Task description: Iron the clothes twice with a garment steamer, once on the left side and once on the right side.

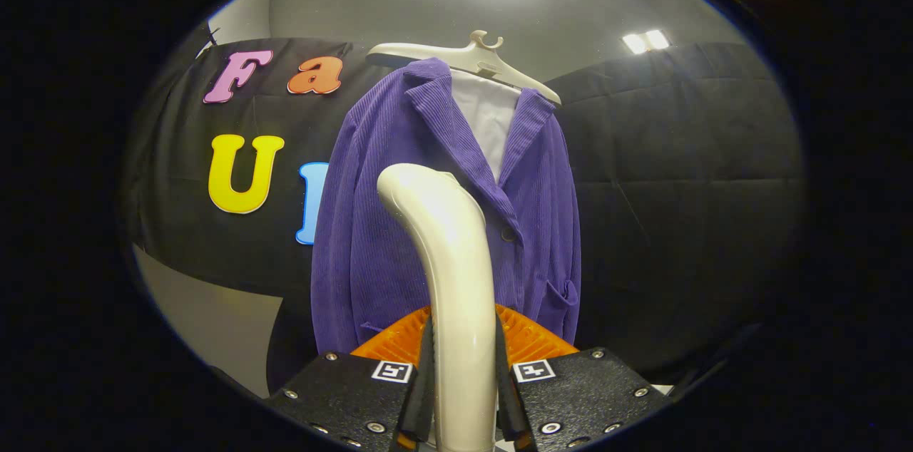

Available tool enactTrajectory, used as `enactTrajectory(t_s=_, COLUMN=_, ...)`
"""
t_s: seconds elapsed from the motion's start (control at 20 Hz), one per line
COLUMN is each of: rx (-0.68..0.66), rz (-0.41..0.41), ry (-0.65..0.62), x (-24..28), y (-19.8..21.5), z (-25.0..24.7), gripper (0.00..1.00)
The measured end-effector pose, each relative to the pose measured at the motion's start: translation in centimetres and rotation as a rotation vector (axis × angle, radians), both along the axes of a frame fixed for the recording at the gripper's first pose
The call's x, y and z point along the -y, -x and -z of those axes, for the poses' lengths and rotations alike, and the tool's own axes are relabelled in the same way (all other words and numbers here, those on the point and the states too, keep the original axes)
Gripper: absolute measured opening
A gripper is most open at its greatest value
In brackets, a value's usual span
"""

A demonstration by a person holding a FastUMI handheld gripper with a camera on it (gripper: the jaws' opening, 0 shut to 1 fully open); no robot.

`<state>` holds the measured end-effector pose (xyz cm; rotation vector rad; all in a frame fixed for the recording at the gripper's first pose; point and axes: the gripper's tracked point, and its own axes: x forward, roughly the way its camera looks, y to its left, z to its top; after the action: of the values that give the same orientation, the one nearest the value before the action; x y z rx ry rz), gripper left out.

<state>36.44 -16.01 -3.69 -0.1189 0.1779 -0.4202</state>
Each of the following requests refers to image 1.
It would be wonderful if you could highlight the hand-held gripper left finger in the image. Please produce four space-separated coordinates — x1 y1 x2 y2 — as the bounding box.
262 304 436 451

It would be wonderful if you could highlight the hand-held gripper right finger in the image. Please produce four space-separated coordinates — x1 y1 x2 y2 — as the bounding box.
494 304 671 451

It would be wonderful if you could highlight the white garment steamer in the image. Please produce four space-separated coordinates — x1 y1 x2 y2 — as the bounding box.
376 163 498 452

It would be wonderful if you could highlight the purple corduroy jacket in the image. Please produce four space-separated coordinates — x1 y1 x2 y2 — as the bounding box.
310 57 582 355

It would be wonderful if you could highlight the white clothes hanger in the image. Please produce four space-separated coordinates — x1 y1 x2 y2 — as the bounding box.
365 29 562 106

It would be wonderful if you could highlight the grey drawer cabinet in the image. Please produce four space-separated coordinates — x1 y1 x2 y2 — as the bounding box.
132 245 286 399

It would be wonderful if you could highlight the black backdrop cloth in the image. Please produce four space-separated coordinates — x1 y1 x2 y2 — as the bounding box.
121 37 805 396

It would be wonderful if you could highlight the white mannequin torso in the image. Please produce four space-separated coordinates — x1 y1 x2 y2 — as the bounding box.
449 69 523 183

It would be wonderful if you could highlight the small ceiling light panel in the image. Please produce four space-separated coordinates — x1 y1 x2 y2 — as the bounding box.
621 29 672 56

